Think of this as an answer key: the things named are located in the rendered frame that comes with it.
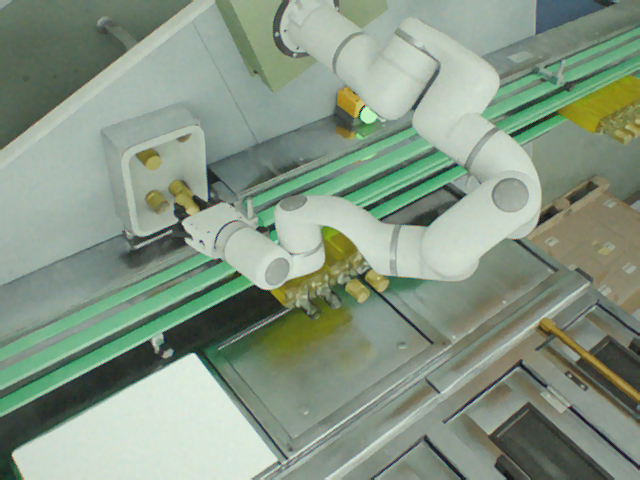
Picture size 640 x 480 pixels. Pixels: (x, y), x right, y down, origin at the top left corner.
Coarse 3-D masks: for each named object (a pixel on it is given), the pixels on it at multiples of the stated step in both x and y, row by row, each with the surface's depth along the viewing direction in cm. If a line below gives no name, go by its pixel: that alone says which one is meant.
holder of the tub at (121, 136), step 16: (160, 112) 129; (176, 112) 129; (112, 128) 124; (128, 128) 125; (144, 128) 125; (160, 128) 125; (176, 128) 126; (112, 144) 122; (128, 144) 121; (112, 160) 126; (112, 176) 130; (112, 192) 134; (128, 208) 130; (128, 224) 135; (176, 224) 146; (128, 240) 141; (144, 240) 141
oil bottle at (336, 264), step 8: (328, 248) 149; (336, 248) 149; (328, 256) 147; (336, 256) 147; (344, 256) 147; (328, 264) 145; (336, 264) 145; (344, 264) 146; (328, 272) 146; (336, 272) 145; (344, 272) 146; (336, 280) 146
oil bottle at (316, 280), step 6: (318, 270) 144; (324, 270) 144; (306, 276) 143; (312, 276) 143; (318, 276) 143; (324, 276) 143; (312, 282) 142; (318, 282) 142; (324, 282) 143; (312, 288) 142; (318, 288) 143; (312, 294) 144
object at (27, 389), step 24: (552, 120) 206; (456, 168) 184; (408, 192) 175; (216, 288) 146; (240, 288) 147; (168, 312) 141; (192, 312) 141; (120, 336) 135; (144, 336) 135; (72, 360) 130; (96, 360) 130; (24, 384) 125; (48, 384) 125; (0, 408) 121
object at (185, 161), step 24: (144, 144) 121; (168, 144) 134; (192, 144) 132; (144, 168) 134; (168, 168) 138; (192, 168) 137; (144, 192) 138; (168, 192) 142; (192, 192) 142; (144, 216) 138; (168, 216) 138
